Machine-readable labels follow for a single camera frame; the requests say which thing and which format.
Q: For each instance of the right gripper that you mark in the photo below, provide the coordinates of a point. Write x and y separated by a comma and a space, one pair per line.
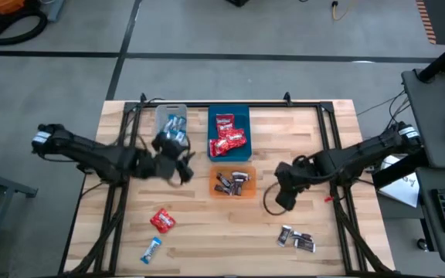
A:
294, 177

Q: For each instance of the black desk support bar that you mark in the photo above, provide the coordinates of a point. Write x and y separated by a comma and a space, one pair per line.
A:
400, 171

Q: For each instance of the grey desk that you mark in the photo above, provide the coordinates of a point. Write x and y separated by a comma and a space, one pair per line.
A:
431, 96
427, 231

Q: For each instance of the black metal table frame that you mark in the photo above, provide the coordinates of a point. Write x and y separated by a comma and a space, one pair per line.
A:
269, 104

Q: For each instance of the grey metal base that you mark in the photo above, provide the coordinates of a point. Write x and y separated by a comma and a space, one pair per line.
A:
55, 9

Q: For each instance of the black pole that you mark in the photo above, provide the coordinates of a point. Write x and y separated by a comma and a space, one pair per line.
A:
444, 58

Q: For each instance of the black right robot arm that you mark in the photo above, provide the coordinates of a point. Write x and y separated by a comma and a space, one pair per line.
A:
361, 150

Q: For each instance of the orange shop vacuum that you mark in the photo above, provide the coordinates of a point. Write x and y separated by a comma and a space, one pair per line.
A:
4, 5

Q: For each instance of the grey metal bench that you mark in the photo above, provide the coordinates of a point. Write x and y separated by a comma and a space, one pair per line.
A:
6, 184

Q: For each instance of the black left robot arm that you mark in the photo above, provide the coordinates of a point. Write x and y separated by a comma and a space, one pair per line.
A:
91, 154

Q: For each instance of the brown candy bar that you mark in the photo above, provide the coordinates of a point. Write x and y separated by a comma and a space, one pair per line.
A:
237, 188
223, 179
304, 246
241, 176
221, 189
284, 236
301, 235

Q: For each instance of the caster wheel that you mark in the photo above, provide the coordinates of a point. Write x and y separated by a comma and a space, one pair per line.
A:
422, 244

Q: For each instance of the clear grey plastic bin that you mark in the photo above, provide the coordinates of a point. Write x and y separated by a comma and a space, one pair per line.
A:
160, 110

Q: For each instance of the orange translucent plastic bin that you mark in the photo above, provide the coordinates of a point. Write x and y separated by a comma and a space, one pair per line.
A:
250, 191

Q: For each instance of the blue plastic bin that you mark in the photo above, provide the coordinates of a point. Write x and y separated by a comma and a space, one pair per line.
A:
242, 116

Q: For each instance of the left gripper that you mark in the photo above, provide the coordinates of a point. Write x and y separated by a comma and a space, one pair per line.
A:
168, 158

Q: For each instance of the white paper sheet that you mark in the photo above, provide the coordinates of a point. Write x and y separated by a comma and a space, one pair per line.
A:
402, 189

